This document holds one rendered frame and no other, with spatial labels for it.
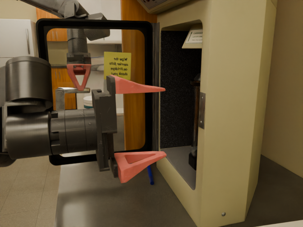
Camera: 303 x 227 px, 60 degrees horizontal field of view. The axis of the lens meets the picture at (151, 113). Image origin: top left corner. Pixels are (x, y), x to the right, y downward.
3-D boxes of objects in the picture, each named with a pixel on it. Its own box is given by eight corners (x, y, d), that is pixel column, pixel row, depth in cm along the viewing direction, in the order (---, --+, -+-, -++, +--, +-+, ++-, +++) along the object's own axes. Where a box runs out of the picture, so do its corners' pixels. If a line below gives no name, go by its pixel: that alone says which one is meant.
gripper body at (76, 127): (109, 93, 32) (45, 97, 30) (114, 171, 34) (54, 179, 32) (104, 88, 38) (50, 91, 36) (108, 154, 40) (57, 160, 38)
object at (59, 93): (64, 111, 70) (64, 89, 69) (56, 111, 70) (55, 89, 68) (65, 109, 72) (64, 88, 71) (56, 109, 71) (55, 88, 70)
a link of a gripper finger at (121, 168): (172, 127, 35) (102, 134, 33) (173, 176, 37) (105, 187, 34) (158, 116, 42) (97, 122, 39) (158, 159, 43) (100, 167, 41)
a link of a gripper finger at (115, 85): (172, 74, 34) (98, 78, 31) (172, 128, 35) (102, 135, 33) (156, 72, 40) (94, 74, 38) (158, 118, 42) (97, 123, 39)
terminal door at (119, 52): (152, 154, 83) (152, 20, 73) (49, 166, 75) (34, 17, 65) (152, 153, 84) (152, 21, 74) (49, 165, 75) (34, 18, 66)
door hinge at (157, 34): (156, 151, 84) (157, 23, 75) (158, 154, 82) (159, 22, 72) (151, 152, 84) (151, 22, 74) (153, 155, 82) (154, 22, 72)
